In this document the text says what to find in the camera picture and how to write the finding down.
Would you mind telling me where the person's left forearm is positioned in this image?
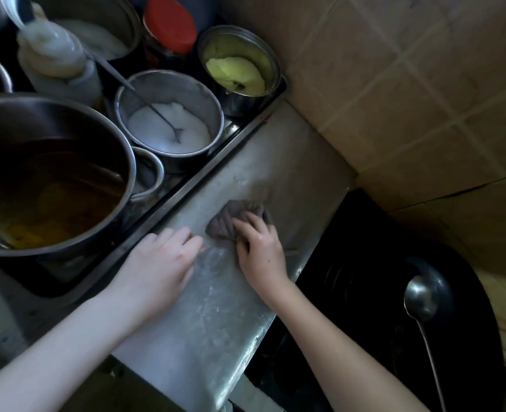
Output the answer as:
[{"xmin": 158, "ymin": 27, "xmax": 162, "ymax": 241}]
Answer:
[{"xmin": 0, "ymin": 292, "xmax": 151, "ymax": 412}]

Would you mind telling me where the steel container of white salt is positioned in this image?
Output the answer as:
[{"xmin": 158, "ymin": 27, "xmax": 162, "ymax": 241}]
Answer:
[{"xmin": 114, "ymin": 69, "xmax": 225, "ymax": 173}]

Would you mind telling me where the steel ladle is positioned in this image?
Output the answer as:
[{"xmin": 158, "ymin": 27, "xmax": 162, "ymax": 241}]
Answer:
[{"xmin": 404, "ymin": 274, "xmax": 448, "ymax": 412}]

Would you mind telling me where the large steel pot of oil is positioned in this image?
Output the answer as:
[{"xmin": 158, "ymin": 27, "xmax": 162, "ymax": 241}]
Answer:
[{"xmin": 0, "ymin": 93, "xmax": 137, "ymax": 259}]

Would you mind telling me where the person's left hand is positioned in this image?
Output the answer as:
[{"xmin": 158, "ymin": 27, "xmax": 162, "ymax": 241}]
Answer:
[{"xmin": 110, "ymin": 227, "xmax": 205, "ymax": 326}]

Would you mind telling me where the red-lidded dark jar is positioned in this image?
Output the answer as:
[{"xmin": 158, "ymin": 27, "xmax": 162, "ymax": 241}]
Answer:
[{"xmin": 142, "ymin": 0, "xmax": 199, "ymax": 70}]

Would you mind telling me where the person's right forearm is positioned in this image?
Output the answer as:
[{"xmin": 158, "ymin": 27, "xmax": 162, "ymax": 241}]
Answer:
[{"xmin": 265, "ymin": 282, "xmax": 430, "ymax": 412}]

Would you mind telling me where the steel container of yellow paste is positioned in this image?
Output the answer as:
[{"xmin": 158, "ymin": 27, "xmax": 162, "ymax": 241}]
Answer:
[{"xmin": 197, "ymin": 24, "xmax": 283, "ymax": 119}]

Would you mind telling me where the steel bowl with white powder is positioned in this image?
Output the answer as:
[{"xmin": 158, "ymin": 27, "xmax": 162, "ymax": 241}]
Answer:
[{"xmin": 32, "ymin": 0, "xmax": 145, "ymax": 61}]

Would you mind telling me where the black metal tray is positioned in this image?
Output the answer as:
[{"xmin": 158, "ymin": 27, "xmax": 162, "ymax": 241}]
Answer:
[{"xmin": 0, "ymin": 21, "xmax": 289, "ymax": 298}]

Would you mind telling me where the grey cleaning cloth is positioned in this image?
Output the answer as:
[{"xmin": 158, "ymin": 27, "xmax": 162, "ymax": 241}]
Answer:
[{"xmin": 205, "ymin": 200, "xmax": 276, "ymax": 243}]

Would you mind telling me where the thin steel spoon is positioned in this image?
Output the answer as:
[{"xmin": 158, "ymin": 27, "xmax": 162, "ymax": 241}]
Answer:
[{"xmin": 91, "ymin": 50, "xmax": 185, "ymax": 144}]

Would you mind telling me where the small steel cup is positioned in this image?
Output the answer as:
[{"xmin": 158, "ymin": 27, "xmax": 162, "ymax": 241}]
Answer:
[{"xmin": 128, "ymin": 146, "xmax": 166, "ymax": 207}]

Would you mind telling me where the black wok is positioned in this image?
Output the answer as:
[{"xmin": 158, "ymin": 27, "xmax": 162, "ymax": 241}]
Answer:
[{"xmin": 244, "ymin": 189, "xmax": 506, "ymax": 412}]

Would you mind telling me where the person's right hand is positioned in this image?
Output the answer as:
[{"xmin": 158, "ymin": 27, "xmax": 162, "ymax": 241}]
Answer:
[{"xmin": 232, "ymin": 212, "xmax": 295, "ymax": 307}]

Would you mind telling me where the white plastic squeeze bottle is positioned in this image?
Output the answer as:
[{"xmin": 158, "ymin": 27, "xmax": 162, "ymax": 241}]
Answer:
[{"xmin": 16, "ymin": 3, "xmax": 106, "ymax": 111}]

